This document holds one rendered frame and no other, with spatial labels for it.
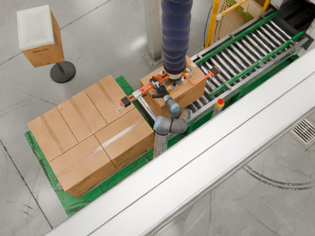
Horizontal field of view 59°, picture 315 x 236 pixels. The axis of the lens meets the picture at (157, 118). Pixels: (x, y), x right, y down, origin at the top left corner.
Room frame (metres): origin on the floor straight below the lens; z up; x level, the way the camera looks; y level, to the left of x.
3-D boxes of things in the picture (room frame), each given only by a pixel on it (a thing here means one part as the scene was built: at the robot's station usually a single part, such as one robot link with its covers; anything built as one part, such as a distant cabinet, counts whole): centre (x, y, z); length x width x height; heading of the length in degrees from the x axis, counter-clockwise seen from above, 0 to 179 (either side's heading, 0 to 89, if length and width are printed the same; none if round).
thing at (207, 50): (2.30, -0.76, 0.50); 2.31 x 0.05 x 0.19; 121
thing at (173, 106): (1.20, -0.15, 1.21); 0.12 x 0.09 x 0.10; 31
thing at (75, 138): (1.33, 0.82, 0.34); 1.20 x 1.00 x 0.40; 121
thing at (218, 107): (1.28, -0.67, 0.50); 0.07 x 0.07 x 1.00; 31
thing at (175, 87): (1.52, -0.26, 1.10); 0.34 x 0.10 x 0.05; 122
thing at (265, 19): (2.43, -1.09, 0.60); 1.60 x 0.10 x 0.09; 121
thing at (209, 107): (1.74, -1.09, 0.50); 2.31 x 0.05 x 0.19; 121
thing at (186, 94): (1.58, -0.20, 0.88); 0.60 x 0.40 x 0.40; 120
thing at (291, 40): (1.97, -1.36, 0.60); 1.60 x 0.10 x 0.09; 121
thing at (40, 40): (2.54, 1.40, 0.82); 0.60 x 0.40 x 0.40; 10
